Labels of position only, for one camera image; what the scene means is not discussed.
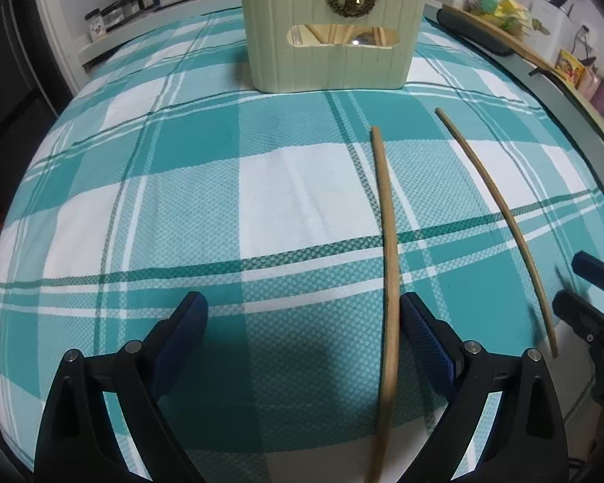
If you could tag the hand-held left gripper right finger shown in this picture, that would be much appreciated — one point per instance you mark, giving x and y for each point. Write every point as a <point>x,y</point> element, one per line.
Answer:
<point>425,334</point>

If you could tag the teal white plaid tablecloth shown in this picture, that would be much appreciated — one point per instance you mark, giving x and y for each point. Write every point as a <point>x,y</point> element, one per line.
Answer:
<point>181,201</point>

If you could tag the yellow snack packet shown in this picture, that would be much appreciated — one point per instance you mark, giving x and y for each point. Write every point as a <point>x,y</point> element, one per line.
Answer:
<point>570,66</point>

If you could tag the wooden board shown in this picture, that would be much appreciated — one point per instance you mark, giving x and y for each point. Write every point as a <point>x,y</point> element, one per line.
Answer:
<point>513,43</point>

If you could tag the dark refrigerator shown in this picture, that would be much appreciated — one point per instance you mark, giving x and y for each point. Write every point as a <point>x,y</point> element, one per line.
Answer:
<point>10,60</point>

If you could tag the clear seasoning container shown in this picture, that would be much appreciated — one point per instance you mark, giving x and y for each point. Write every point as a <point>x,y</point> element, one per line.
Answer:
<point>113,15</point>

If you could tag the thick bamboo chopstick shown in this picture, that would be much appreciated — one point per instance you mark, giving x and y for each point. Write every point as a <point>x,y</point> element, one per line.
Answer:
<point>390,221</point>

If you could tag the white utensil box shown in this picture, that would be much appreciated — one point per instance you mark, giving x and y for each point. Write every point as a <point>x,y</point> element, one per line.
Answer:
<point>551,20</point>

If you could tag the spice jar with black lid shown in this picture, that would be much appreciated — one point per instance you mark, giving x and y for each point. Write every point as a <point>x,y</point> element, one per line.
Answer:
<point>94,25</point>

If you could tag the bag of yellow green toys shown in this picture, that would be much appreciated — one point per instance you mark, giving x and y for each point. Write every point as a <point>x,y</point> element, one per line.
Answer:
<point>498,7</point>

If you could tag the steel spoon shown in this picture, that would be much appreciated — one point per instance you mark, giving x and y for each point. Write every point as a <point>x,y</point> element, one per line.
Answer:
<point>362,38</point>

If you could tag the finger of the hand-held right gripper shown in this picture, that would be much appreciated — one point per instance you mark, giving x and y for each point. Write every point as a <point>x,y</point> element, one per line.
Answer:
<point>584,317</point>
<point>601,274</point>

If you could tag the cream ribbed utensil holder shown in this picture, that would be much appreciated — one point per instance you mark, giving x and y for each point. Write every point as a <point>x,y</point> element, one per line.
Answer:
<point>282,60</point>

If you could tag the black tray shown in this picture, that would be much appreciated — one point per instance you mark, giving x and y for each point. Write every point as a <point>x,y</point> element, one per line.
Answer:
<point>475,32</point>

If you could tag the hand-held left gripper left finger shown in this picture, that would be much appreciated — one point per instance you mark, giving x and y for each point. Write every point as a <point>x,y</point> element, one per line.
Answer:
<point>181,334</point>

